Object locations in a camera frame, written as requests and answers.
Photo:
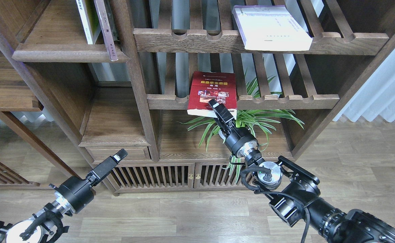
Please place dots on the white purple paperback book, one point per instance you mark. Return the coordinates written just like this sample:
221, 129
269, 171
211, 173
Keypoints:
270, 28

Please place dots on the white plant pot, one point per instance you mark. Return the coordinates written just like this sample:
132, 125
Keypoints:
222, 135

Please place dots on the grey upright book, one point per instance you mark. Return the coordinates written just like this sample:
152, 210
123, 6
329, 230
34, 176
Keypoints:
111, 21

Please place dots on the red paperback book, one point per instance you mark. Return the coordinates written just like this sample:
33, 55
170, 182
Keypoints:
207, 86

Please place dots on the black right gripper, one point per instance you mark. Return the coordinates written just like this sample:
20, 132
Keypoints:
239, 141

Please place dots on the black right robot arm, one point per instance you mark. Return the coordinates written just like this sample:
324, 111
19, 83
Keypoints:
293, 192

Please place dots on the green spider plant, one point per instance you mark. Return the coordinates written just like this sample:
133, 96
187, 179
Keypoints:
250, 119

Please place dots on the dark wooden bookshelf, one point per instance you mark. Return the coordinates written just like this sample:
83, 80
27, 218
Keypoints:
159, 48

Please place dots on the yellow green paperback book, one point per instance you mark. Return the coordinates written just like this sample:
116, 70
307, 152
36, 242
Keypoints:
89, 19

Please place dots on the thin upright pink book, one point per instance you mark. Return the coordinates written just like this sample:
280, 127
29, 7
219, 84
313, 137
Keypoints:
102, 13

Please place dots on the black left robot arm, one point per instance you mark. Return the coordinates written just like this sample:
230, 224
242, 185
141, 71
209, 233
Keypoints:
43, 227

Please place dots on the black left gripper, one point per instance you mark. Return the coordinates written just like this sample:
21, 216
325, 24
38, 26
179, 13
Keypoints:
76, 193

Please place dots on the white pleated curtain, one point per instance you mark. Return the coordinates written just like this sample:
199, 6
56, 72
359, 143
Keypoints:
376, 98

